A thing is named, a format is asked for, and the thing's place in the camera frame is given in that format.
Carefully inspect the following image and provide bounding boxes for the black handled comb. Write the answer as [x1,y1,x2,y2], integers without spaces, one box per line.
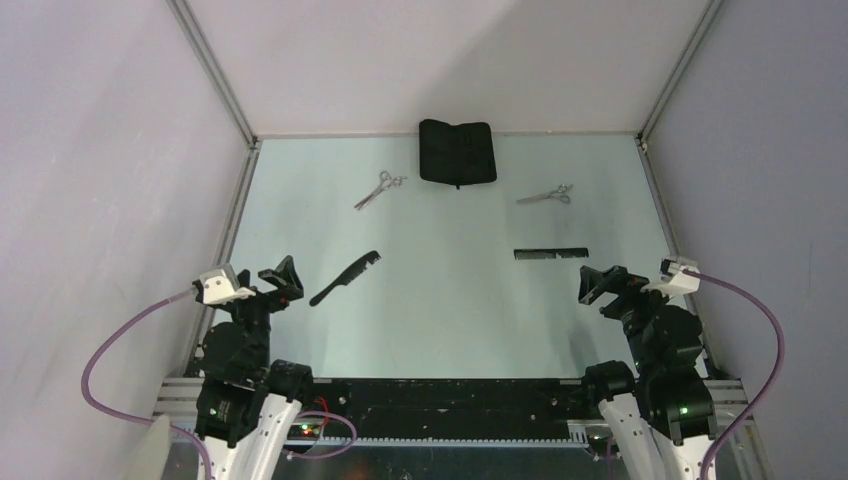
[309,250,381,307]

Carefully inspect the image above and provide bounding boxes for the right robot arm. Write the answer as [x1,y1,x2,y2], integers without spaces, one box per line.
[578,259,718,479]

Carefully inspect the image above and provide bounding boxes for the left aluminium frame post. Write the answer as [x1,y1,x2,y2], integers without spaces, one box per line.
[166,0,258,149]

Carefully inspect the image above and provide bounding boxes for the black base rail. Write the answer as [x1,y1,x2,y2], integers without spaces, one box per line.
[270,378,605,445]

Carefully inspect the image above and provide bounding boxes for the aluminium frame post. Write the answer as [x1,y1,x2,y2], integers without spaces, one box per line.
[637,0,725,149]
[166,0,258,149]

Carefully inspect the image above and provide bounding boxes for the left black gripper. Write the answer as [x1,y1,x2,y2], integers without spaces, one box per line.
[222,254,303,373]

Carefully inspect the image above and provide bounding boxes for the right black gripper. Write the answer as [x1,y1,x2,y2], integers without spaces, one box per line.
[578,262,679,373]

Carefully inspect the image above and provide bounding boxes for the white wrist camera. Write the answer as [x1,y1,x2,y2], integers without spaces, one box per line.
[193,263,257,306]
[641,256,700,298]

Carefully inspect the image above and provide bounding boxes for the silver scissors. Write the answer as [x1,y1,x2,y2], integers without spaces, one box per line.
[516,184,573,205]
[354,170,407,211]

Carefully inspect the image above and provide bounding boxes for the right silver scissors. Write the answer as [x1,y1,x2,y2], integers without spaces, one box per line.
[516,184,573,205]

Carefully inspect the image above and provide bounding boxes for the left silver scissors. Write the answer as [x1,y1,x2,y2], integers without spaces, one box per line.
[354,170,407,211]

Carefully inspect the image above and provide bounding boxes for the black zippered tool case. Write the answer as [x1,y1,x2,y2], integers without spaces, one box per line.
[418,119,498,189]

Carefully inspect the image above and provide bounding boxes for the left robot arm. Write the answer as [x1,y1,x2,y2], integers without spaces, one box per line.
[193,256,316,479]

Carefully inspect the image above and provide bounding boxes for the right aluminium frame post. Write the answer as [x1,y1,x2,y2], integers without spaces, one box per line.
[637,0,725,149]

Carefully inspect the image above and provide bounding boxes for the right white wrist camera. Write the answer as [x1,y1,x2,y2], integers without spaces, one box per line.
[641,256,700,298]

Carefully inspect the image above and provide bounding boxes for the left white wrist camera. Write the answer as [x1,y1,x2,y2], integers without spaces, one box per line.
[193,263,257,306]

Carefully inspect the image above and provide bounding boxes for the black straight comb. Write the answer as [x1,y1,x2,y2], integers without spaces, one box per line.
[513,247,589,260]

